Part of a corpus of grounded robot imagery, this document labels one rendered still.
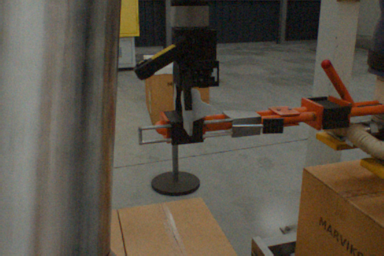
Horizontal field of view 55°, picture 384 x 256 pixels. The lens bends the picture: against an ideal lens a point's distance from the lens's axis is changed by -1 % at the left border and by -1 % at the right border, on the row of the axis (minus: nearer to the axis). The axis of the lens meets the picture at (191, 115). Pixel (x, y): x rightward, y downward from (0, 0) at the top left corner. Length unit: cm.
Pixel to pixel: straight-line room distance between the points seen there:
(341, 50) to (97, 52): 195
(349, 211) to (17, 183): 94
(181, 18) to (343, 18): 146
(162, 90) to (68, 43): 233
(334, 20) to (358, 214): 127
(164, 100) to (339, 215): 168
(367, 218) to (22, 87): 91
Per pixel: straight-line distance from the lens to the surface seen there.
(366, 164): 98
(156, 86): 252
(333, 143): 108
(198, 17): 73
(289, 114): 86
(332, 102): 97
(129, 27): 807
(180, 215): 170
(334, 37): 211
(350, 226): 109
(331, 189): 112
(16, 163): 22
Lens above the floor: 144
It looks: 17 degrees down
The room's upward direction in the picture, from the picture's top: straight up
